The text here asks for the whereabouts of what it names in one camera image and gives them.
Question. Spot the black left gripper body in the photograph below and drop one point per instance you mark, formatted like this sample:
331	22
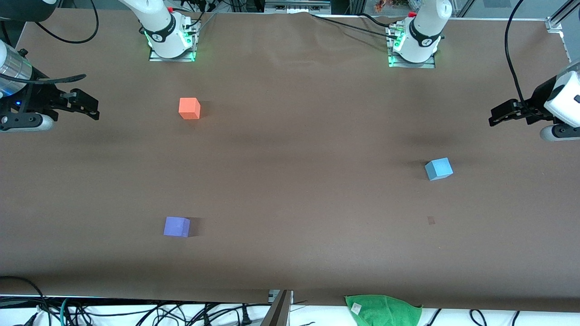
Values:
536	103

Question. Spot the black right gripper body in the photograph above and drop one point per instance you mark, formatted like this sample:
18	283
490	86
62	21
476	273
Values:
37	97

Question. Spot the light blue foam block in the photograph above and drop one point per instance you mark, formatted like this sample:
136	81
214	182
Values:
438	169

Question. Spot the orange foam block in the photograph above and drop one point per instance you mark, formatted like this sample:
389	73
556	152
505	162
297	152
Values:
189	108

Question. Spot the purple foam block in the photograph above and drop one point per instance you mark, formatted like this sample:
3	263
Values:
176	227

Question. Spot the orange toy figure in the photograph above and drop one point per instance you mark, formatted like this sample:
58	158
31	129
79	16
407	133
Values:
389	5

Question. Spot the brown table cover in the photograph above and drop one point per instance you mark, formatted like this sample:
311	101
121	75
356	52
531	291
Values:
294	203

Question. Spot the green cloth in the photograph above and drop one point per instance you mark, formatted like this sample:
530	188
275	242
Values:
385	312

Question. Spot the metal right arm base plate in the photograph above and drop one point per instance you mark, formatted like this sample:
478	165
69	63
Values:
156	56

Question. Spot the aluminium frame profile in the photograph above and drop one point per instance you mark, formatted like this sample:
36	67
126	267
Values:
559	18

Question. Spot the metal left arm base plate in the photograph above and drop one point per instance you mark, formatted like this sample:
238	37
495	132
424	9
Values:
398	63

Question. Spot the grey metal post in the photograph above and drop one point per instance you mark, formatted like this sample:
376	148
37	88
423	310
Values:
278	312

